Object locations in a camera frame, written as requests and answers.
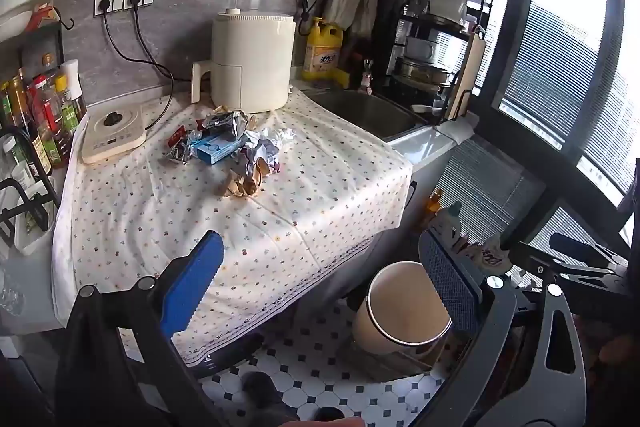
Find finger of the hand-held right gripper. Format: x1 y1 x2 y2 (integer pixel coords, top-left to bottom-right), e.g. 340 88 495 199
549 232 628 269
505 241 631 313

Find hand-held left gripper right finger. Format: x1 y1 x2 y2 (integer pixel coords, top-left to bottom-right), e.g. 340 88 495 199
417 227 588 427

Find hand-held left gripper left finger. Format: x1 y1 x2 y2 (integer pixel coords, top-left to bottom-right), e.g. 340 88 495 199
55 229 226 427

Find cream round waste bin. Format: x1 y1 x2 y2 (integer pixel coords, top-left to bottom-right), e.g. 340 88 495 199
352 261 453 358

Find brown paper scraps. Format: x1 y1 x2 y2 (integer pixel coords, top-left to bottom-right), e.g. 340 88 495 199
220 159 281 198

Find small silver foil wrapper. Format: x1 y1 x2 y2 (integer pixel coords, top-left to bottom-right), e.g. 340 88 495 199
167 139 201 165

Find small blue cardboard box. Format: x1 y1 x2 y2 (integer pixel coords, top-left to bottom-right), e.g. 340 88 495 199
192 133 249 165

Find large silver foil wrapper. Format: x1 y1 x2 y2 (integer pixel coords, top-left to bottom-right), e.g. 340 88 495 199
200 109 249 140

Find laundry powder bag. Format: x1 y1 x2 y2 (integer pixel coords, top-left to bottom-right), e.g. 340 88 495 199
452 234 511 273

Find white laundry detergent bottle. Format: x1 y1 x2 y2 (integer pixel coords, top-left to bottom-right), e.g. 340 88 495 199
440 201 463 238

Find orange bottle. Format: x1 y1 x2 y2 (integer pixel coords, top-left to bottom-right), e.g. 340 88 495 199
425 189 443 228

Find brown cardboard box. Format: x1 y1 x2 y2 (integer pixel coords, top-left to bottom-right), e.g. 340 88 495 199
350 339 451 385

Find white window blind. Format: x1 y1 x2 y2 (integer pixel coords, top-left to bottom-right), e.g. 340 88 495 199
440 139 548 253

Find floral white tablecloth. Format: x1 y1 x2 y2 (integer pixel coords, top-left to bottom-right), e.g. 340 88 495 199
52 87 413 365

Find grey sink cabinet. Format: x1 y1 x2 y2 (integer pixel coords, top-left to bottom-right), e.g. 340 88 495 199
345 122 481 303

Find white induction cooker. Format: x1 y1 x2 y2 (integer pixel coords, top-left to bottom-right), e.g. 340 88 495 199
80 103 147 165

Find white folded towel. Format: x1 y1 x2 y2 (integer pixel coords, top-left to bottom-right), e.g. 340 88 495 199
440 117 481 140

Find clear plastic water bottle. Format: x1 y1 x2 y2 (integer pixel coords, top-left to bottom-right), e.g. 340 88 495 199
0 267 26 315

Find black spice shelf rack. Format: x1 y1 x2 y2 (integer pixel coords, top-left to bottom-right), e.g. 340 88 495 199
0 7 76 248

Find steel kitchen sink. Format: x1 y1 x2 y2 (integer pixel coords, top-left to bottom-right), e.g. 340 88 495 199
305 88 426 140

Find wooden cutting board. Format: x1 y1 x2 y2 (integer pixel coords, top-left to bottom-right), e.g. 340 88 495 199
445 32 486 122

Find row of condiment bottles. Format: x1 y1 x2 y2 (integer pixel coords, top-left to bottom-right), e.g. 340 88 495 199
0 59 88 178

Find steel pot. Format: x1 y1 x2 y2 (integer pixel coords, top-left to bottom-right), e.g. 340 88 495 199
395 57 451 88

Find cream air fryer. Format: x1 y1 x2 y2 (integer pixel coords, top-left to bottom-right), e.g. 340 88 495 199
191 9 297 114

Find pink toy figure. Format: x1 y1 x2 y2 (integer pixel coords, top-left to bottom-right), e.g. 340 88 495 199
360 59 376 95

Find white enamel pot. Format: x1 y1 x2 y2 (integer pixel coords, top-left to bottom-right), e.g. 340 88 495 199
405 37 436 60

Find yellow detergent bottle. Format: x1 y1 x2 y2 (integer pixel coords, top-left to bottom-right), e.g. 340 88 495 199
302 17 346 82

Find white plastic container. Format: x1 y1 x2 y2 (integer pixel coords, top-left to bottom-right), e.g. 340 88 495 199
430 0 468 22

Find black dish rack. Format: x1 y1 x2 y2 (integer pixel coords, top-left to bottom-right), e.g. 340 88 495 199
390 0 496 118

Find small hanging plastic bag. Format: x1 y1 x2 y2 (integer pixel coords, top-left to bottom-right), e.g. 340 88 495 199
350 0 379 38

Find orange snack packet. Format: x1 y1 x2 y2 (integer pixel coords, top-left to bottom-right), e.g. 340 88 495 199
27 4 58 30

